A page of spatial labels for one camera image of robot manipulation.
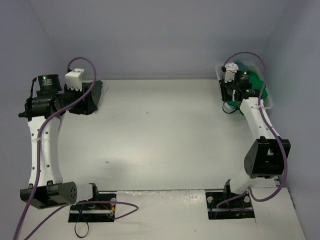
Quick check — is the white t shirt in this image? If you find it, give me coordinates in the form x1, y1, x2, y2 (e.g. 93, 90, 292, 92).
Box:
101, 84, 109, 97

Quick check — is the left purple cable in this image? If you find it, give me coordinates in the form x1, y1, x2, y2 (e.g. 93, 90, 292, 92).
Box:
12, 57, 140, 240

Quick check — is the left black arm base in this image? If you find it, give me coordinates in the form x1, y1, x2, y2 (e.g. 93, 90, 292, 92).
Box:
68, 203, 116, 239

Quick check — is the white plastic basket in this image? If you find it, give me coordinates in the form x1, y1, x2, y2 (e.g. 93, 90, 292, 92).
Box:
214, 62, 273, 110

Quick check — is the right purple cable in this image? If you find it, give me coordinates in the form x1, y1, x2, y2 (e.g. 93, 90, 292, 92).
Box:
216, 51, 288, 212

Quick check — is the teal cloth in basket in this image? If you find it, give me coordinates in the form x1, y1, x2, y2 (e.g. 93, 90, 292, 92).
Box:
234, 60, 249, 71

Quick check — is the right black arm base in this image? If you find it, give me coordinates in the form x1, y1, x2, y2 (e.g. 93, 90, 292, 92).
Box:
205, 191, 255, 220

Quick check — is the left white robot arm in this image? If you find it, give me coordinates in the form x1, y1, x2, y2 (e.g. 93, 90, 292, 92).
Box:
18, 68, 103, 210

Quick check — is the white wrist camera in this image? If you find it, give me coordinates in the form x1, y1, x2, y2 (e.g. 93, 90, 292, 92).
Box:
221, 62, 239, 84
65, 68, 85, 91

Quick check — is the green t shirt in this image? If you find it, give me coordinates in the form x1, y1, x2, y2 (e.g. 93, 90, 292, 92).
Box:
226, 70, 268, 110

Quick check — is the purple cable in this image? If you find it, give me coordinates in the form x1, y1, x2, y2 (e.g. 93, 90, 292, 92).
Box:
216, 51, 288, 212
12, 57, 140, 240

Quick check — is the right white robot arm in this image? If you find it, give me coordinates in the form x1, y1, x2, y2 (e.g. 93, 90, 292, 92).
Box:
219, 68, 291, 206

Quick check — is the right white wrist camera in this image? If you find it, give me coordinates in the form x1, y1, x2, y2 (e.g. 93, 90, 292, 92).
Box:
221, 62, 239, 84

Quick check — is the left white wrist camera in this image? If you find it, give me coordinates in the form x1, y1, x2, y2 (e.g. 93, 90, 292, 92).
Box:
65, 68, 85, 91

